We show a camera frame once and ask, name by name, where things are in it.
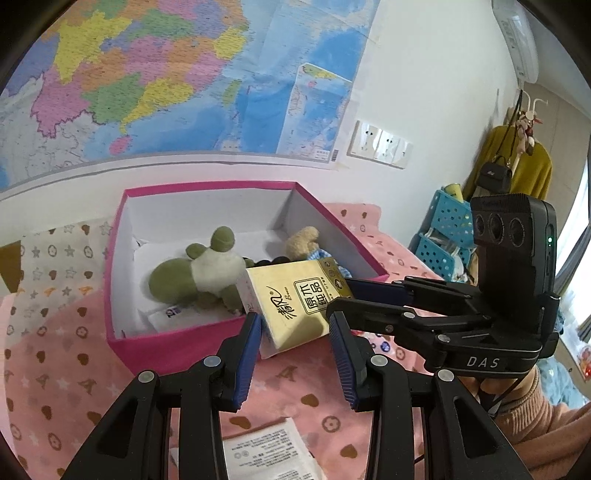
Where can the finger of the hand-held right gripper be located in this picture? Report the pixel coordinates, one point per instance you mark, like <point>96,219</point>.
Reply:
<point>374,288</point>
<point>369,316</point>

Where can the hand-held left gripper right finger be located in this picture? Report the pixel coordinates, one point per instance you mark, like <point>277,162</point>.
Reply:
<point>344,360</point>

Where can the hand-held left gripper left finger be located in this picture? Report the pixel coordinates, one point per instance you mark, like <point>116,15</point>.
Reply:
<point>247,355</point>

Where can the yellow tissue pack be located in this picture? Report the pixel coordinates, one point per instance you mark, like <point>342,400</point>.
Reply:
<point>295,304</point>

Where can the beige teddy plush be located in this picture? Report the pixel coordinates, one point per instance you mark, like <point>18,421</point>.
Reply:
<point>302,242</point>

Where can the black cloth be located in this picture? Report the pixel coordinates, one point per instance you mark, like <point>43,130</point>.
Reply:
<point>263,262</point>

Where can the green and white plush toy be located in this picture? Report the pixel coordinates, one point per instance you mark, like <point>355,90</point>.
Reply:
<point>175,277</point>

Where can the pink cardboard box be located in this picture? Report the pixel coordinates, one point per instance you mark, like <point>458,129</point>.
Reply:
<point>138,350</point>

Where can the person's right forearm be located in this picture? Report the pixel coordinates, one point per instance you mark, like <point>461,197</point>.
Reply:
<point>554,438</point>

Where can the person's right hand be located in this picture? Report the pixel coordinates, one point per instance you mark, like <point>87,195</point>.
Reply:
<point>508,387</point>

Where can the white packet purple print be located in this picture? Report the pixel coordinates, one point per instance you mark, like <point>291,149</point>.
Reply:
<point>184,321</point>

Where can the blue plastic basket rack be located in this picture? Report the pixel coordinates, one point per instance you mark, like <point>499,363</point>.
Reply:
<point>448,221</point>

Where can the white wet wipes packet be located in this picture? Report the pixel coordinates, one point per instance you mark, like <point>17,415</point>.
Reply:
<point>268,450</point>

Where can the yellow coat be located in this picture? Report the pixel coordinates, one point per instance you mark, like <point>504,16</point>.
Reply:
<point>531,175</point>

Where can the black handbag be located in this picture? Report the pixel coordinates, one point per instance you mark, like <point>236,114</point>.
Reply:
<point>494,175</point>

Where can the yellow green toy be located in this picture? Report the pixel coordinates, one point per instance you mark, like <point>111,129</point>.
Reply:
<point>452,191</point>

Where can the teal cloth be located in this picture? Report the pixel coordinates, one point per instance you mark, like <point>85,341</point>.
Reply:
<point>563,383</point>

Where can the small hanging doll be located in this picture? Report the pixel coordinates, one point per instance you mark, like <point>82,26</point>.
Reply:
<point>526,129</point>

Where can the pink patterned blanket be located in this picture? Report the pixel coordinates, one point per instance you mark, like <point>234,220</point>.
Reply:
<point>55,369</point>

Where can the cream patterned cloth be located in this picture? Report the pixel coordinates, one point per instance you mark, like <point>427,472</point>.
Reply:
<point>55,258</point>

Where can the white air conditioner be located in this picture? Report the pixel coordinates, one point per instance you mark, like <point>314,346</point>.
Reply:
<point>519,41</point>

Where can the white wall sockets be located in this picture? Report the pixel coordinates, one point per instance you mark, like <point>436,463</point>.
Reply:
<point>395,150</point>

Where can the white wall socket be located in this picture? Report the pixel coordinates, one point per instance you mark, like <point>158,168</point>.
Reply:
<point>364,138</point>

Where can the wall map poster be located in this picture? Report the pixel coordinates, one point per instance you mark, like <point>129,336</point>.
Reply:
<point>161,69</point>

